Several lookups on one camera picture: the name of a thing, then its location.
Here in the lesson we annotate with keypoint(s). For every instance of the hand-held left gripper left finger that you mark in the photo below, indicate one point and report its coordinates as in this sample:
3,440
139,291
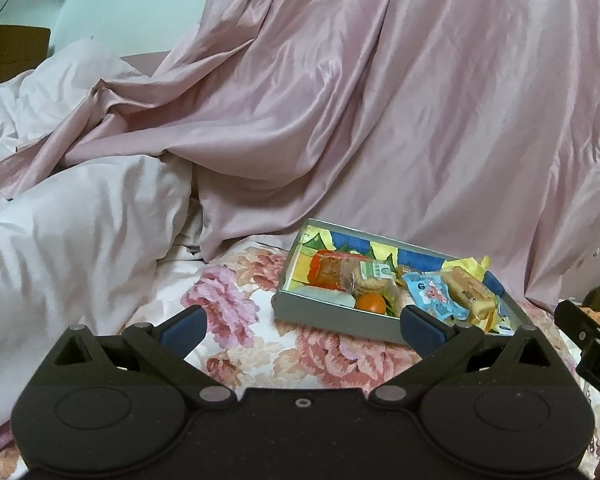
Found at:
182,332

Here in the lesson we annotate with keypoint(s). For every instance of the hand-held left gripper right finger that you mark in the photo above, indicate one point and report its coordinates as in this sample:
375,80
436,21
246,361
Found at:
419,332

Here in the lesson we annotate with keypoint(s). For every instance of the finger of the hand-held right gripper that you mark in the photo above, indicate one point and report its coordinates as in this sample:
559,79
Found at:
580,317

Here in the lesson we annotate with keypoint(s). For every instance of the light blue snack packet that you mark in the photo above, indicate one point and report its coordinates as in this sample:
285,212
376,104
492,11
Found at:
430,290

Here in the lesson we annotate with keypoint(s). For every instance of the orange mandarin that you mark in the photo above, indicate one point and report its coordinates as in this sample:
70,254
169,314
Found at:
370,304

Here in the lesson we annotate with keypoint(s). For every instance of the sliced bread packet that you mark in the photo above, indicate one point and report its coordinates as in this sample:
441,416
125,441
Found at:
472,292

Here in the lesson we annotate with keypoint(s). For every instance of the grey tray box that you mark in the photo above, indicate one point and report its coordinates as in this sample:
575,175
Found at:
330,317

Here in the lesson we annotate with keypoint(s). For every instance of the red cookie packet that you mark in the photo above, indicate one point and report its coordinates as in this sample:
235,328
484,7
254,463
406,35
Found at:
330,270

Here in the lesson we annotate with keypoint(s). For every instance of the floral bedsheet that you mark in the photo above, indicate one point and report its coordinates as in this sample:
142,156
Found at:
260,310

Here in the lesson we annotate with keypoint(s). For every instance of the yellow blue patterned lining paper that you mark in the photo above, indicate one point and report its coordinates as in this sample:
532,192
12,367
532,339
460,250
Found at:
325,237

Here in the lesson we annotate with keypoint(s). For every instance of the white duvet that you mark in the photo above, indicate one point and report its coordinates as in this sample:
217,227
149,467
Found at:
80,235

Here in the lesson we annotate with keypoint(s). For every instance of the wooden headboard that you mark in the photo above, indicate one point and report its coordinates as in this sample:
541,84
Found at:
10,55

